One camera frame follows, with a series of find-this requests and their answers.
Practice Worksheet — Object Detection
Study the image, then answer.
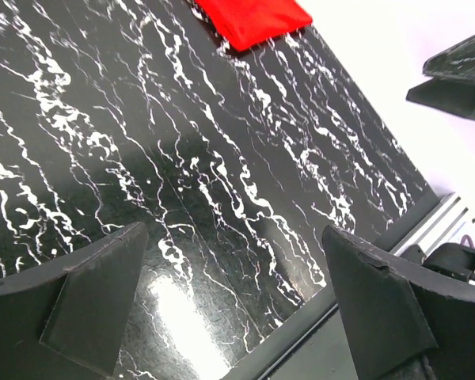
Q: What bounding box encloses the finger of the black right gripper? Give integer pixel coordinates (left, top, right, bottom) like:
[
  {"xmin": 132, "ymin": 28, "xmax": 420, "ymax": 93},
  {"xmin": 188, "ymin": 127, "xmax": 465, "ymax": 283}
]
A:
[
  {"xmin": 423, "ymin": 35, "xmax": 475, "ymax": 85},
  {"xmin": 406, "ymin": 78, "xmax": 475, "ymax": 121}
]

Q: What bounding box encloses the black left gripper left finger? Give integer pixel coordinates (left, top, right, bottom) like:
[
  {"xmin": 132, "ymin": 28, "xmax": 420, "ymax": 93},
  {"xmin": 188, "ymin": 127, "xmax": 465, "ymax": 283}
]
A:
[{"xmin": 0, "ymin": 222, "xmax": 149, "ymax": 376}]

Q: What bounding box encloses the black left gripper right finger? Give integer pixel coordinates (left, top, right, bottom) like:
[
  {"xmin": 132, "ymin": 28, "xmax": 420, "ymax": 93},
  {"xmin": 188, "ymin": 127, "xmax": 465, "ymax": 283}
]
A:
[{"xmin": 322, "ymin": 226, "xmax": 475, "ymax": 379}]

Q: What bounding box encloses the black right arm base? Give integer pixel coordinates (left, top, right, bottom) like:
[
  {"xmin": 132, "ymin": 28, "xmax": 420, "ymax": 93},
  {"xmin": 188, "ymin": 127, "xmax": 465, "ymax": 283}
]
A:
[{"xmin": 400, "ymin": 242, "xmax": 475, "ymax": 283}]

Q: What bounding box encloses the red folded t shirt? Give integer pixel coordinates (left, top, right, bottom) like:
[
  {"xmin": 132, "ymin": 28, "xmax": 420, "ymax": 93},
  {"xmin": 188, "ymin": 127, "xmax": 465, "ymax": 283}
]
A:
[{"xmin": 196, "ymin": 0, "xmax": 313, "ymax": 51}]

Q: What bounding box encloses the aluminium frame rail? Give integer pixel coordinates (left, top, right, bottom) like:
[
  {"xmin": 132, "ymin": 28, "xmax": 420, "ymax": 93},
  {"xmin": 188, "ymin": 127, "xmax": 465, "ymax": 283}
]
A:
[{"xmin": 390, "ymin": 193, "xmax": 475, "ymax": 257}]

